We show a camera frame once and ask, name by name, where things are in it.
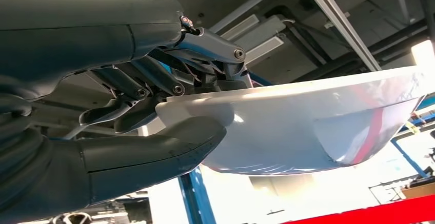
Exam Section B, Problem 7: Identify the left arm ribbed grey sleeve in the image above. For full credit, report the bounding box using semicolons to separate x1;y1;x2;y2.
0;74;91;224

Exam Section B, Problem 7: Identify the ceiling light panel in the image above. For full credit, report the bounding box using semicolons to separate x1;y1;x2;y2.
220;13;262;42
244;35;286;65

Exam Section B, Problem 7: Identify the red barrier belt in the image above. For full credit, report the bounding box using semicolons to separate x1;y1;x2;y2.
281;194;435;224

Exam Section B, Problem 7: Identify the brown cardboard box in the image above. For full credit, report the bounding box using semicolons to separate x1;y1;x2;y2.
401;181;435;200

